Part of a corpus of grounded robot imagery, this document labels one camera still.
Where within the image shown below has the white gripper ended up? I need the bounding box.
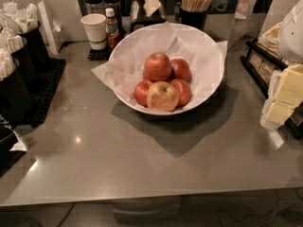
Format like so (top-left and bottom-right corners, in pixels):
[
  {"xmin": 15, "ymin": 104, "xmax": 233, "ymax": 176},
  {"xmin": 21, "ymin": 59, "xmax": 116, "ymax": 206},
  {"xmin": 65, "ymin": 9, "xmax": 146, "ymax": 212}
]
[{"xmin": 260, "ymin": 0, "xmax": 303, "ymax": 130}]

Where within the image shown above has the red apple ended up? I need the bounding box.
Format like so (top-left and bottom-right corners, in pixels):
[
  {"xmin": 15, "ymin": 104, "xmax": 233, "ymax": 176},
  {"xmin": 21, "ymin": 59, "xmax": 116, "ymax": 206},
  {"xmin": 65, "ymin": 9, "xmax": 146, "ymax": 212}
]
[
  {"xmin": 170, "ymin": 59, "xmax": 191, "ymax": 82},
  {"xmin": 144, "ymin": 52, "xmax": 172, "ymax": 81},
  {"xmin": 134, "ymin": 79, "xmax": 153, "ymax": 107},
  {"xmin": 169, "ymin": 79, "xmax": 192, "ymax": 107}
]

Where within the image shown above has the white bowl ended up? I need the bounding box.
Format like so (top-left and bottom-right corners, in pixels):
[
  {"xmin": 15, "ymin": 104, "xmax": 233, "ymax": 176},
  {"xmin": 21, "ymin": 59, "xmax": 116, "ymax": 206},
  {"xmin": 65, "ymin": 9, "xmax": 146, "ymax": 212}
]
[{"xmin": 108, "ymin": 23, "xmax": 226, "ymax": 116}]

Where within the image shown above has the front yellow-red apple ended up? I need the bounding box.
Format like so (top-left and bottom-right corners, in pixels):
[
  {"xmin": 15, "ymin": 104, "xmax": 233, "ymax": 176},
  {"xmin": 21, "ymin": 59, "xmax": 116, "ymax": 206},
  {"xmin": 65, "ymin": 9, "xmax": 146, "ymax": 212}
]
[{"xmin": 147, "ymin": 81, "xmax": 179, "ymax": 112}]

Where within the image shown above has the black condiment rack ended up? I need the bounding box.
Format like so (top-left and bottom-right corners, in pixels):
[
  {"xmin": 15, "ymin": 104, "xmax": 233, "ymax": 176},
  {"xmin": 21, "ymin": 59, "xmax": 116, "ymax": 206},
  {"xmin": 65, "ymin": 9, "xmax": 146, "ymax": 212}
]
[{"xmin": 241, "ymin": 38, "xmax": 303, "ymax": 138}]

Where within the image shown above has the black cup of stir sticks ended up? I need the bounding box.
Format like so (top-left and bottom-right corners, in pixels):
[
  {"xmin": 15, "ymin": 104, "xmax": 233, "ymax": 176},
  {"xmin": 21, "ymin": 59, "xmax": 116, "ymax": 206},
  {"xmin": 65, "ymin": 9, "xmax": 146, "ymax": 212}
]
[{"xmin": 181, "ymin": 0, "xmax": 212, "ymax": 30}]

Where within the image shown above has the white paper liner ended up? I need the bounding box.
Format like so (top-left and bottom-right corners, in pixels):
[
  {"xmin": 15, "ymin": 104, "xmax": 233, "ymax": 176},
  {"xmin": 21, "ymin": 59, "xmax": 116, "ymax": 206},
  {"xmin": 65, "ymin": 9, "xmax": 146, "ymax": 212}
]
[{"xmin": 91, "ymin": 21, "xmax": 228, "ymax": 112}]

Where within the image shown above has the black napkin dispenser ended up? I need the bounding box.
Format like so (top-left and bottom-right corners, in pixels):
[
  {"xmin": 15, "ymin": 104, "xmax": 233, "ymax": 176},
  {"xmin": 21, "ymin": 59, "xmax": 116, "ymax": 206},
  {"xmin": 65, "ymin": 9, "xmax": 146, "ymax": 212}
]
[{"xmin": 130, "ymin": 0, "xmax": 167, "ymax": 32}]

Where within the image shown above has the small black coaster mat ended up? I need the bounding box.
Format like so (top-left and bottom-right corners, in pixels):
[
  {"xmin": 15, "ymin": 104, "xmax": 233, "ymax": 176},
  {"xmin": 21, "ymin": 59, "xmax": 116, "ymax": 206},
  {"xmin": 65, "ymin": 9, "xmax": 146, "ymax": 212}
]
[{"xmin": 88, "ymin": 49, "xmax": 111, "ymax": 61}]

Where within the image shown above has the small sauce bottle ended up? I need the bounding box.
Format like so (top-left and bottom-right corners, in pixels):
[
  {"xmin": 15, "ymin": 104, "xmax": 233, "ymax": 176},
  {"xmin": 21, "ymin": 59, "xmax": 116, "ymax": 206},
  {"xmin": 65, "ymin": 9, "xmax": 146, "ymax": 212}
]
[{"xmin": 105, "ymin": 8, "xmax": 120, "ymax": 49}]

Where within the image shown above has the white paper cup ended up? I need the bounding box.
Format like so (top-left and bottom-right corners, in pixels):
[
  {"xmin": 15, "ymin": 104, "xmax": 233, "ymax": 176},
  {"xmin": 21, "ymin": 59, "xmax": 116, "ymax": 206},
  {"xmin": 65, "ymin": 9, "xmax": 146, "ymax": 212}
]
[{"xmin": 80, "ymin": 13, "xmax": 107, "ymax": 50}]

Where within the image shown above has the right glass shaker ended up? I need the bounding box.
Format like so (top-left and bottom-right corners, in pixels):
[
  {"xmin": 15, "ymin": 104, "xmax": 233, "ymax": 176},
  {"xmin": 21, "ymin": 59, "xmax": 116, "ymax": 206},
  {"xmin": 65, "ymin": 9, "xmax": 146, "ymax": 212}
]
[{"xmin": 103, "ymin": 0, "xmax": 124, "ymax": 34}]

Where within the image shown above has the black rubber mat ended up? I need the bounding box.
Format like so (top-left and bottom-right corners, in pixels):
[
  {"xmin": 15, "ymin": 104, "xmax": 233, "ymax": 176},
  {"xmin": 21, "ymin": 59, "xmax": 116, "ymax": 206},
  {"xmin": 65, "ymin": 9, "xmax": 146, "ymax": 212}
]
[{"xmin": 11, "ymin": 59, "xmax": 66, "ymax": 128}]

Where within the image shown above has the white card box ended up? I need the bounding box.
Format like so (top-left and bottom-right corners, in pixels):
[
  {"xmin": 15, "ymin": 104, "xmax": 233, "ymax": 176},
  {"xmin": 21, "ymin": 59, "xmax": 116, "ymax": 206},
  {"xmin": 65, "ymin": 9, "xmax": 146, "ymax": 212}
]
[{"xmin": 38, "ymin": 0, "xmax": 62, "ymax": 55}]

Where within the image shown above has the black cutlery holder middle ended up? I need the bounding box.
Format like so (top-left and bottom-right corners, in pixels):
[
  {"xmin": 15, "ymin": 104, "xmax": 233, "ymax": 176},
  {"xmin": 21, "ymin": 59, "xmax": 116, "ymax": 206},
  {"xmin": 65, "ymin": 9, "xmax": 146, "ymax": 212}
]
[{"xmin": 0, "ymin": 27, "xmax": 37, "ymax": 89}]

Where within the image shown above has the black cutlery holder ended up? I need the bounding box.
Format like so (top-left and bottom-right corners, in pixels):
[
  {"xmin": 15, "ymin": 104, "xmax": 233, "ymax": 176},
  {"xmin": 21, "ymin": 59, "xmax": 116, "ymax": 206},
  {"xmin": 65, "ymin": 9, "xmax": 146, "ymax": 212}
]
[
  {"xmin": 0, "ymin": 27, "xmax": 37, "ymax": 89},
  {"xmin": 0, "ymin": 1, "xmax": 50, "ymax": 72},
  {"xmin": 0, "ymin": 48, "xmax": 33, "ymax": 122}
]

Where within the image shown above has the black cutlery holder front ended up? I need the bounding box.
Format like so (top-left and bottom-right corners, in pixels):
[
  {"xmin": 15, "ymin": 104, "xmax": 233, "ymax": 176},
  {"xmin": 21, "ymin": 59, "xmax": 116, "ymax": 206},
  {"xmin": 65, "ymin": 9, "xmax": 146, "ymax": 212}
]
[{"xmin": 0, "ymin": 48, "xmax": 33, "ymax": 122}]

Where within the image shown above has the black cutlery holder rear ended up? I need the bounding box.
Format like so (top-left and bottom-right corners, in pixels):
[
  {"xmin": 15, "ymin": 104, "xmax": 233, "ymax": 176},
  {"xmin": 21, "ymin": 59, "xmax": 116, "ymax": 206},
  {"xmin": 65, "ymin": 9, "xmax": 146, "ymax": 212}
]
[{"xmin": 0, "ymin": 1, "xmax": 50, "ymax": 72}]

